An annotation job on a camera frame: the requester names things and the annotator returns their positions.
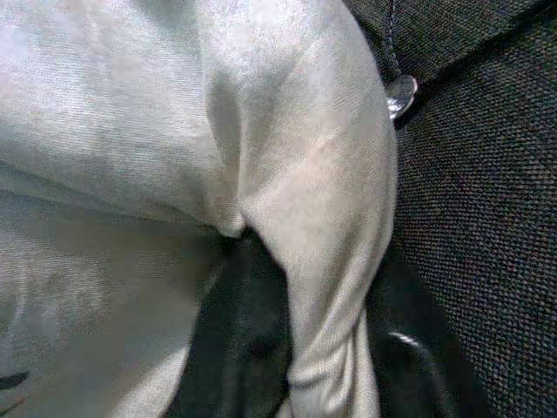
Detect white pillow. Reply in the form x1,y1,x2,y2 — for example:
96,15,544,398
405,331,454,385
0,0,399,418

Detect dark tufted headboard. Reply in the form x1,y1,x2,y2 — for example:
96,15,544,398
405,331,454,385
347,0,557,418

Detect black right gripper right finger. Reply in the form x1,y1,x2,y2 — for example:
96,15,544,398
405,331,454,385
365,256,485,418

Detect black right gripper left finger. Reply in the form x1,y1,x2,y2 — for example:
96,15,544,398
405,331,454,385
173,234,292,418

